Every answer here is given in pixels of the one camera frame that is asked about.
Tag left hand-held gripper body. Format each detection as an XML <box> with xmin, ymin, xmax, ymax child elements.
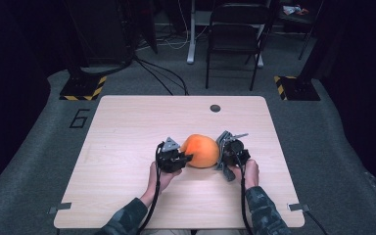
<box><xmin>156</xmin><ymin>136</ymin><xmax>185</xmax><ymax>173</ymax></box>

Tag thin black table-edge cable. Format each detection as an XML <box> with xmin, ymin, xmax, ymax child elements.
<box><xmin>303</xmin><ymin>210</ymin><xmax>327</xmax><ymax>235</ymax></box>

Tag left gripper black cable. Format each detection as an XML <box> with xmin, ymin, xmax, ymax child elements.
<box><xmin>137</xmin><ymin>141</ymin><xmax>165</xmax><ymax>235</ymax></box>

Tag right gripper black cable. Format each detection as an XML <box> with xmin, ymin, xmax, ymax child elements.
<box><xmin>234</xmin><ymin>151</ymin><xmax>255</xmax><ymax>235</ymax></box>

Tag clutter on dark side table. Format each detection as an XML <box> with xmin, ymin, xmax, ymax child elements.
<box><xmin>282</xmin><ymin>4</ymin><xmax>309</xmax><ymax>17</ymax></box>

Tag white floor cables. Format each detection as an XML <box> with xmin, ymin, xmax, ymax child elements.
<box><xmin>136</xmin><ymin>0</ymin><xmax>210</xmax><ymax>51</ymax></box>

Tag person's right hand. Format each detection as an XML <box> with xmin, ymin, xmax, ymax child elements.
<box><xmin>230</xmin><ymin>160</ymin><xmax>259</xmax><ymax>190</ymax></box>

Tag dark cabinet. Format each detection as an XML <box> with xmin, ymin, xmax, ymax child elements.
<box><xmin>65</xmin><ymin>0</ymin><xmax>135</xmax><ymax>67</ymax></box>

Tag black floor cables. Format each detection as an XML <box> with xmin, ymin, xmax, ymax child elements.
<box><xmin>133</xmin><ymin>57</ymin><xmax>190</xmax><ymax>96</ymax></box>

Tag black folding chair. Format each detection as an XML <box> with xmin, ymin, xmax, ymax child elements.
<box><xmin>205</xmin><ymin>3</ymin><xmax>270</xmax><ymax>92</ymax></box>

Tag person's left hand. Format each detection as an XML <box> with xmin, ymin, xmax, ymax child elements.
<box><xmin>148</xmin><ymin>162</ymin><xmax>183</xmax><ymax>194</ymax></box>

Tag orange plush toy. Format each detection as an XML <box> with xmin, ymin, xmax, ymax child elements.
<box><xmin>179</xmin><ymin>133</ymin><xmax>220</xmax><ymax>169</ymax></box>

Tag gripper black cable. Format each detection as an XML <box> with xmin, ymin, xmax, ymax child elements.
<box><xmin>234</xmin><ymin>151</ymin><xmax>255</xmax><ymax>235</ymax></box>
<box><xmin>137</xmin><ymin>141</ymin><xmax>165</xmax><ymax>235</ymax></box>

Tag grey towel cloth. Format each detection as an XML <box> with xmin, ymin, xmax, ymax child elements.
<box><xmin>213</xmin><ymin>130</ymin><xmax>238</xmax><ymax>182</ymax></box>

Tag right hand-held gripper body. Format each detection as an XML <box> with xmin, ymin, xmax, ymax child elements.
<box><xmin>228</xmin><ymin>132</ymin><xmax>252</xmax><ymax>166</ymax></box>

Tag striped black stand base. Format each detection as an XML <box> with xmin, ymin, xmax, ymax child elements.
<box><xmin>273</xmin><ymin>75</ymin><xmax>321</xmax><ymax>102</ymax></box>
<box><xmin>59</xmin><ymin>73</ymin><xmax>108</xmax><ymax>102</ymax></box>

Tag white desk leg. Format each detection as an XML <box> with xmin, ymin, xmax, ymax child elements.
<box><xmin>186</xmin><ymin>0</ymin><xmax>198</xmax><ymax>65</ymax></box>

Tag grey tape strip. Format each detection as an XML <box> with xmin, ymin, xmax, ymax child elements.
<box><xmin>48</xmin><ymin>202</ymin><xmax>72</xmax><ymax>215</ymax></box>
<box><xmin>288</xmin><ymin>203</ymin><xmax>311</xmax><ymax>212</ymax></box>

